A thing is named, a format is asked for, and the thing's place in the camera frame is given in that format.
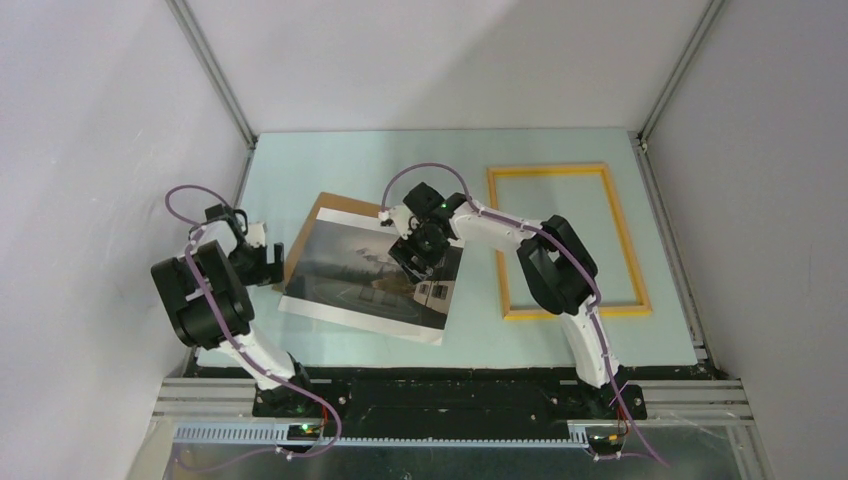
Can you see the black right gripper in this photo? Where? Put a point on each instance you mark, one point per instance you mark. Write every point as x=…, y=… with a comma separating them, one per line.
x=405, y=250

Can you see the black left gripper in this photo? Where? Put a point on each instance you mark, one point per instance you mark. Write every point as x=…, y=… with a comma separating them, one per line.
x=266, y=273

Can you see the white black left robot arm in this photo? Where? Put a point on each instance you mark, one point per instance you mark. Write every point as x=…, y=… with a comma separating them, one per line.
x=205, y=294

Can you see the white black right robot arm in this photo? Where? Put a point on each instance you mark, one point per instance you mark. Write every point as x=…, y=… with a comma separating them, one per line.
x=558, y=270

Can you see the mountain landscape photo print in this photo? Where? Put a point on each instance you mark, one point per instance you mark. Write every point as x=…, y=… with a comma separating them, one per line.
x=345, y=276

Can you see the brown cardboard backing board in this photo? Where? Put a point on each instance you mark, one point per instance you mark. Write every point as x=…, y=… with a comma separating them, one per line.
x=329, y=201

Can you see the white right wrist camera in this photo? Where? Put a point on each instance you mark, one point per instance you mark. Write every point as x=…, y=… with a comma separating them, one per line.
x=399, y=217

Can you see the yellow wooden picture frame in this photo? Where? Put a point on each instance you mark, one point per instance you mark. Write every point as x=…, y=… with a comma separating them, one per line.
x=586, y=195

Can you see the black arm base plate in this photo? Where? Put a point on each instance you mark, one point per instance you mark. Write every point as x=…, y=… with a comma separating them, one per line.
x=453, y=426

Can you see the aluminium corner post left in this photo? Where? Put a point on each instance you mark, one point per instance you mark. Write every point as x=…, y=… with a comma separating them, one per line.
x=204, y=53

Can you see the aluminium corner post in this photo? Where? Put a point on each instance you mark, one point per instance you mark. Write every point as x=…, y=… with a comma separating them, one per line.
x=686, y=59
x=204, y=53

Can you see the aluminium front rail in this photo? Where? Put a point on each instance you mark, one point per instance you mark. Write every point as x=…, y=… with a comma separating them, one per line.
x=707, y=402

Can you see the aluminium corner post right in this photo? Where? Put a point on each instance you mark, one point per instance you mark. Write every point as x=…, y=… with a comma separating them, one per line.
x=686, y=59

